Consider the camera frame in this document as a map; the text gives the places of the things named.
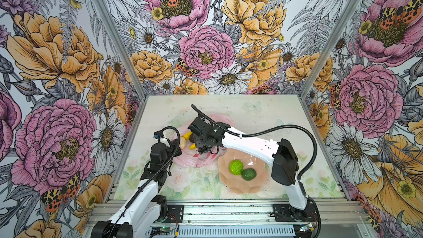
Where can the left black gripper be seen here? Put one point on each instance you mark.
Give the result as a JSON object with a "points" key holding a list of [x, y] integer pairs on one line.
{"points": [[172, 144]]}

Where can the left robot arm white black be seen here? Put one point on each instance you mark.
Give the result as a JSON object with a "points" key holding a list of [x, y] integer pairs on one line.
{"points": [[145, 205]]}

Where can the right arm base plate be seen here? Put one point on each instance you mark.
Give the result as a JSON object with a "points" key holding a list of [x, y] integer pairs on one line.
{"points": [[287, 213]]}

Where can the yellow fake lemon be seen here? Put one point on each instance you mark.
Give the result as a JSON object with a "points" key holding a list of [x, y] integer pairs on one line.
{"points": [[187, 135]]}

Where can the pink scalloped bowl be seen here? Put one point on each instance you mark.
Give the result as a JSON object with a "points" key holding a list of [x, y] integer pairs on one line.
{"points": [[235, 182]]}

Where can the green fake lime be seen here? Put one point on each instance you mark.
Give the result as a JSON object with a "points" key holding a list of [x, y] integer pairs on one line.
{"points": [[236, 167]]}

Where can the white vented cable duct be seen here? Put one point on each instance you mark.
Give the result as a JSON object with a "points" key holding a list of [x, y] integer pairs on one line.
{"points": [[230, 231]]}

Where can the pink plastic bag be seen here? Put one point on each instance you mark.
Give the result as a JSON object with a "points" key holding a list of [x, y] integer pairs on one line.
{"points": [[191, 156]]}

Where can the left circuit board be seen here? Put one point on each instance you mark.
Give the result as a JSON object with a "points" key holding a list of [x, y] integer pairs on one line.
{"points": [[161, 231]]}

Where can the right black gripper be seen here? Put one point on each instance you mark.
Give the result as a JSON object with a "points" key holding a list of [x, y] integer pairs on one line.
{"points": [[198, 140]]}

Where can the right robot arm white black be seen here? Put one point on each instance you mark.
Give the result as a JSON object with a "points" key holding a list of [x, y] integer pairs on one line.
{"points": [[280, 155]]}

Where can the right circuit board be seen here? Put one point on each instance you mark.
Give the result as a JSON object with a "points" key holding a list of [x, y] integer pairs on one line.
{"points": [[307, 227]]}

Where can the circuit board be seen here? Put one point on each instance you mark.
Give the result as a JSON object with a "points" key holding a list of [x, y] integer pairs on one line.
{"points": [[307, 227], [161, 231]]}

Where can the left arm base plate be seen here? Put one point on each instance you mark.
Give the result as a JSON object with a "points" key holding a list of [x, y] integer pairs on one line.
{"points": [[173, 214]]}

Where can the beige fake potato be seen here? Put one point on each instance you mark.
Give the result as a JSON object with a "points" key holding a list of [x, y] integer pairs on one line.
{"points": [[182, 143]]}

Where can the dark green fake fruit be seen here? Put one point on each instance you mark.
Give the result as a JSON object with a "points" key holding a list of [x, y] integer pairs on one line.
{"points": [[249, 174]]}

